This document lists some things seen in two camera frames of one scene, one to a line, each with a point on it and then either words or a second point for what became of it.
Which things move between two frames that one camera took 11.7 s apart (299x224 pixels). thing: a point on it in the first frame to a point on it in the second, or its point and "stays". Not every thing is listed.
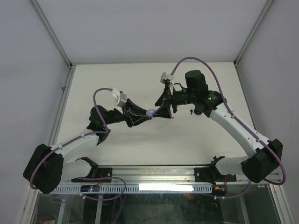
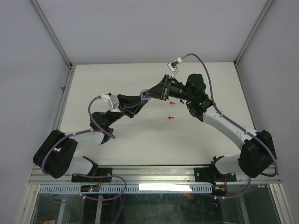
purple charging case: x=150 y=112 to x=143 y=97
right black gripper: x=164 y=111 to x=159 y=91
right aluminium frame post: x=253 y=31 stays
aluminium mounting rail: x=161 y=175 stays
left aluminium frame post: x=46 y=23 stays
